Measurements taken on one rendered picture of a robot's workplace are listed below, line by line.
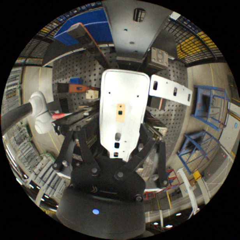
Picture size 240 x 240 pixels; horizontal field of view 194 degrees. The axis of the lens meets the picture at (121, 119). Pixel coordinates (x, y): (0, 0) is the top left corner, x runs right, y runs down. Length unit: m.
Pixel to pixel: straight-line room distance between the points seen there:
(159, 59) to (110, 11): 0.24
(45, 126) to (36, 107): 0.17
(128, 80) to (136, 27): 0.22
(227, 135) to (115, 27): 8.01
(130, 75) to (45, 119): 0.73
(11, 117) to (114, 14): 0.63
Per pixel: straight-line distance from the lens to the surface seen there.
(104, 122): 0.36
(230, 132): 7.88
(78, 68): 0.81
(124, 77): 0.33
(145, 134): 0.16
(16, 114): 0.63
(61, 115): 0.31
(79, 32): 0.29
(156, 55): 0.33
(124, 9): 0.19
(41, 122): 0.75
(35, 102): 0.72
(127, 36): 0.25
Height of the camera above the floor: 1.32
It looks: 69 degrees down
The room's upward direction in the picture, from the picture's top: 173 degrees counter-clockwise
